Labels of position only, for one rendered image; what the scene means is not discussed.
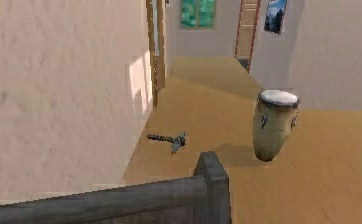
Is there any grey stone axe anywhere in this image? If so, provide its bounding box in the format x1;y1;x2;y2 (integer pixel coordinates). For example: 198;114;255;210
146;130;187;155

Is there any light wooden room door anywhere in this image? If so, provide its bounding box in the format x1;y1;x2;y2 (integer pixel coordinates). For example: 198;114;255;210
145;0;167;108

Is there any tan conga drum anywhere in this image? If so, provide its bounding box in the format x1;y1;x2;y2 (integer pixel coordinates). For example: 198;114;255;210
252;89;301;163

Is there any green framed window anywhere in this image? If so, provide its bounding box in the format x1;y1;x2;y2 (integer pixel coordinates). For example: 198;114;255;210
179;0;217;30

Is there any red-brown framed room door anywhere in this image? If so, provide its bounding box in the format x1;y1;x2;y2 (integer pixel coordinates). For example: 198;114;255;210
234;0;262;74

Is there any grey wooden bed frame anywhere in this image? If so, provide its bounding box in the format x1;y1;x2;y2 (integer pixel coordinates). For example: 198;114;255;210
0;150;233;224

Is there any blue framed wall picture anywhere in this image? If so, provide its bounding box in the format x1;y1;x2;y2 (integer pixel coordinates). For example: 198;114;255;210
263;0;288;35

